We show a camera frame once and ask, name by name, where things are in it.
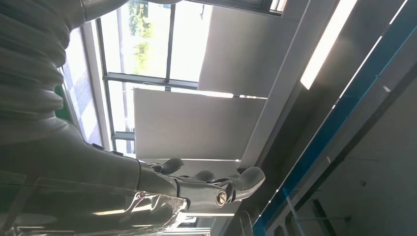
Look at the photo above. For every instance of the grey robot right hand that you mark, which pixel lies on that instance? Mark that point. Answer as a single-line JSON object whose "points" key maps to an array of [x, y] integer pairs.
{"points": [[81, 176]]}

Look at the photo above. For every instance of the white roller blind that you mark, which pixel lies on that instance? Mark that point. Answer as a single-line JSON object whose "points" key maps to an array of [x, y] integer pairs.
{"points": [[195, 127], [247, 52]]}

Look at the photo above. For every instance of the blue ceiling beam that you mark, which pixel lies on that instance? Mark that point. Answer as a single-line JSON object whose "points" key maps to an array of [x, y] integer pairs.
{"points": [[342, 110]]}

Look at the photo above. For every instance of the window with dark frame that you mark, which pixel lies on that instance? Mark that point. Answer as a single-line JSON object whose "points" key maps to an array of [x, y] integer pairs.
{"points": [[146, 42]]}

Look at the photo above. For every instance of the long ceiling light strip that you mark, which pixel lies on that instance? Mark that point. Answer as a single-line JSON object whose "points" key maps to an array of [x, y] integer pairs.
{"points": [[325, 42]]}

